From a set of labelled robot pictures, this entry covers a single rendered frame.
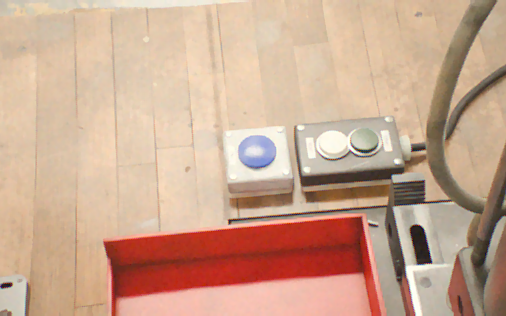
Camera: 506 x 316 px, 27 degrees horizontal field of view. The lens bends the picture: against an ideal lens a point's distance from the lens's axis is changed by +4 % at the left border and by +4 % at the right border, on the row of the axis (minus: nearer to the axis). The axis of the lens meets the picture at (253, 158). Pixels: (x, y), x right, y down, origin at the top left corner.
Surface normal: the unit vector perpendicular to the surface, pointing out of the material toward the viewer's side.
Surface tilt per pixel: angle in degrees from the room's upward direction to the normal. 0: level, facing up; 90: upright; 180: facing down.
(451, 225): 0
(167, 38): 0
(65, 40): 0
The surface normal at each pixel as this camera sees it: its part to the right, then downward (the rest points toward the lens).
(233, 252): 0.10, 0.82
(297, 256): -0.03, -0.57
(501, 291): -0.96, 0.23
